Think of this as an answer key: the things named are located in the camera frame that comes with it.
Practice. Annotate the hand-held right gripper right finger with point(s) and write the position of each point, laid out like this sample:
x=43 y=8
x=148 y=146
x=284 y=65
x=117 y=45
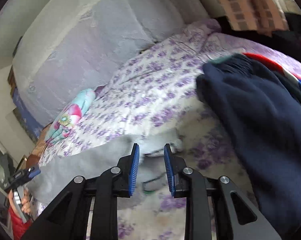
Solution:
x=169 y=170

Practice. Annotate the grey pants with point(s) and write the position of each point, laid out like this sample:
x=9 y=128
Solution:
x=73 y=170

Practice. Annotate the blue patterned cloth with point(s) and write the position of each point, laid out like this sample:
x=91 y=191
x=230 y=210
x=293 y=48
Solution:
x=23 y=112

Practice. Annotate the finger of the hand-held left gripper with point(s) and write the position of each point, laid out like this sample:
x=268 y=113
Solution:
x=34 y=172

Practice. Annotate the purple floral bedsheet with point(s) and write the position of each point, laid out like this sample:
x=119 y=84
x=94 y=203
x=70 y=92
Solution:
x=160 y=90

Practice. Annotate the red and blue garment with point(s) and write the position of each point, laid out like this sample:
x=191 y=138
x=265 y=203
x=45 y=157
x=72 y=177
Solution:
x=280 y=67

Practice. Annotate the person's left hand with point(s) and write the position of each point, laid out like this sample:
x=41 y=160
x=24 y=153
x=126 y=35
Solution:
x=26 y=203

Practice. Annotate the person's left forearm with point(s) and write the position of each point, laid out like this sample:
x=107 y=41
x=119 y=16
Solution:
x=16 y=223

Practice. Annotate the plaid curtain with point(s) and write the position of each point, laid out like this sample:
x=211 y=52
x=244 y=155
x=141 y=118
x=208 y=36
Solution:
x=248 y=5

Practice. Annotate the folded floral teal quilt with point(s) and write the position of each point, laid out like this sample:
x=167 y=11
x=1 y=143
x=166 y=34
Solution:
x=70 y=117

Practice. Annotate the brown pillow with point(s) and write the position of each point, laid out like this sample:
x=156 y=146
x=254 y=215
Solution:
x=36 y=150

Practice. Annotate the navy garment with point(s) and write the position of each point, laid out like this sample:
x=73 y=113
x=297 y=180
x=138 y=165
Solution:
x=260 y=130

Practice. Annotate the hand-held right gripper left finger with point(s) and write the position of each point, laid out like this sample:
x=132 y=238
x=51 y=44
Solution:
x=135 y=170

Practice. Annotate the white lace cover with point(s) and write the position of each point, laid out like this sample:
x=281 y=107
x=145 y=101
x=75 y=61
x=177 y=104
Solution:
x=85 y=40

